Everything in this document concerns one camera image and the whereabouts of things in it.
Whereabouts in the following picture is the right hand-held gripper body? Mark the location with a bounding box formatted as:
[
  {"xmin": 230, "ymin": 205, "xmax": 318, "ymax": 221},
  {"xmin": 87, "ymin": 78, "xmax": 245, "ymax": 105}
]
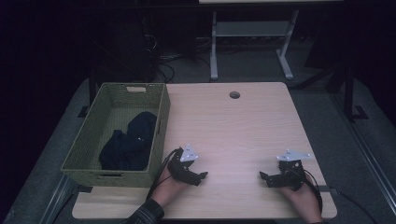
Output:
[{"xmin": 272, "ymin": 148, "xmax": 312, "ymax": 191}]

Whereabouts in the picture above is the white metal table frame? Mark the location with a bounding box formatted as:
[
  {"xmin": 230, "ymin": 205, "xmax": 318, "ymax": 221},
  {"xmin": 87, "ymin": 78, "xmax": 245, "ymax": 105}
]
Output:
[{"xmin": 209, "ymin": 8, "xmax": 301, "ymax": 82}]

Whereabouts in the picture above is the person's right hand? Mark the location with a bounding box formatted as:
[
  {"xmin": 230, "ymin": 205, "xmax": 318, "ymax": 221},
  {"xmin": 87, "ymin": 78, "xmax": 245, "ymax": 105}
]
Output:
[{"xmin": 277, "ymin": 174, "xmax": 324, "ymax": 224}]

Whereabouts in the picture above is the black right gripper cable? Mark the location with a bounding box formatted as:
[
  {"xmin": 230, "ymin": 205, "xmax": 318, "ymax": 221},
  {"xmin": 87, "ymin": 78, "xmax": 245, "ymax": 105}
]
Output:
[{"xmin": 303, "ymin": 169, "xmax": 379, "ymax": 224}]

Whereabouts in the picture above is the dark blue knit sweater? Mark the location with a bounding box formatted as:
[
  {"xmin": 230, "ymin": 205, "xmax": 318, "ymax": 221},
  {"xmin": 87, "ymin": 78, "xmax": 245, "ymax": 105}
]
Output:
[{"xmin": 98, "ymin": 111, "xmax": 158, "ymax": 172}]

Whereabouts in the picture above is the black metal stand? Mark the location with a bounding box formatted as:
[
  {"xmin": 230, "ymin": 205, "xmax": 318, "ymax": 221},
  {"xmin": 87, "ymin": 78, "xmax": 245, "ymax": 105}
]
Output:
[{"xmin": 325, "ymin": 60, "xmax": 370, "ymax": 123}]

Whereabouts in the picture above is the aluminium floor rail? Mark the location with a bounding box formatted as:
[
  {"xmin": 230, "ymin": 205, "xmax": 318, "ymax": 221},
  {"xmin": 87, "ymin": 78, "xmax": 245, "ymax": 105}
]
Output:
[
  {"xmin": 330, "ymin": 91, "xmax": 396, "ymax": 217},
  {"xmin": 38, "ymin": 174, "xmax": 78, "ymax": 224}
]

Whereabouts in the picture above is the tangle of floor cables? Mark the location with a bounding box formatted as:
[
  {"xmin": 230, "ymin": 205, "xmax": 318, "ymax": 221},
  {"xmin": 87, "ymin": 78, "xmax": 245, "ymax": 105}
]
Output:
[{"xmin": 136, "ymin": 15, "xmax": 216, "ymax": 84}]

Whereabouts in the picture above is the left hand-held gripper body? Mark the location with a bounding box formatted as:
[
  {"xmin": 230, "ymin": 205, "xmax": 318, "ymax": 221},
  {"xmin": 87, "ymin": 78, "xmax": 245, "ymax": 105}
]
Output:
[{"xmin": 166, "ymin": 143, "xmax": 201, "ymax": 185}]

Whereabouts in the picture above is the person's left hand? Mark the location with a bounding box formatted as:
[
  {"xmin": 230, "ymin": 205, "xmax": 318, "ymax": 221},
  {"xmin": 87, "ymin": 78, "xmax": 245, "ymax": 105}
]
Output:
[{"xmin": 150, "ymin": 173, "xmax": 190, "ymax": 208}]

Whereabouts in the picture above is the green woven basket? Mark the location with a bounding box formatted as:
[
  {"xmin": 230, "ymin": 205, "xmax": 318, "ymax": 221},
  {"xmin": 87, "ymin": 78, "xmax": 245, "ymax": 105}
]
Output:
[{"xmin": 60, "ymin": 81, "xmax": 172, "ymax": 189}]

